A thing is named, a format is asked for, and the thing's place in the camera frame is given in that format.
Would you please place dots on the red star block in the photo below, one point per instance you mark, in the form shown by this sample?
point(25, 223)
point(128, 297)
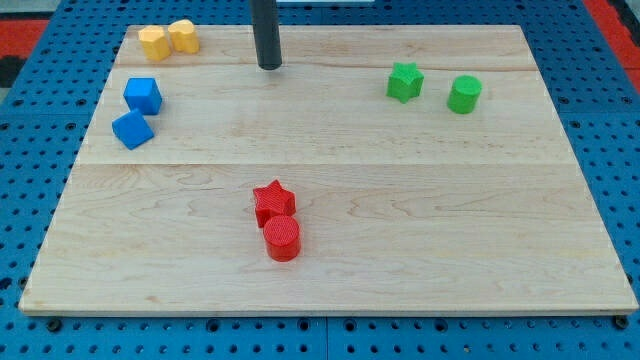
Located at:
point(273, 200)

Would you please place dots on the light wooden board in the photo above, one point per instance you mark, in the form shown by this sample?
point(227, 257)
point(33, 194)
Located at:
point(404, 209)

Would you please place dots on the red cylinder block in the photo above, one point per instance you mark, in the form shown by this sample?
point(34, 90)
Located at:
point(282, 238)

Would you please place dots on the green star block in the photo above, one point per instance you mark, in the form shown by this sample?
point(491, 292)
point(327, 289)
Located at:
point(405, 82)

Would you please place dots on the green cylinder block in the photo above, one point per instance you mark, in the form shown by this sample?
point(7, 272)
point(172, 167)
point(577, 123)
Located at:
point(464, 94)

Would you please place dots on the blue cube block lower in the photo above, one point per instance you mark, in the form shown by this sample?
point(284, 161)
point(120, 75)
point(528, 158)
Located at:
point(132, 129)

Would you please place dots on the blue cube block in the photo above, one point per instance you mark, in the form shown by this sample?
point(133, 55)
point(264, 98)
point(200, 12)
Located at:
point(143, 94)
point(132, 129)

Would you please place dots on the yellow heart block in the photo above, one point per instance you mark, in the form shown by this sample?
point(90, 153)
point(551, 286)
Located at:
point(184, 36)

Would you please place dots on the blue cube block upper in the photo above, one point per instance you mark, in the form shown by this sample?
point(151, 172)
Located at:
point(143, 94)

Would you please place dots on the yellow pentagon block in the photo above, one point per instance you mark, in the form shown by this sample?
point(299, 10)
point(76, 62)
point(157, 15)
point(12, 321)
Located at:
point(154, 42)

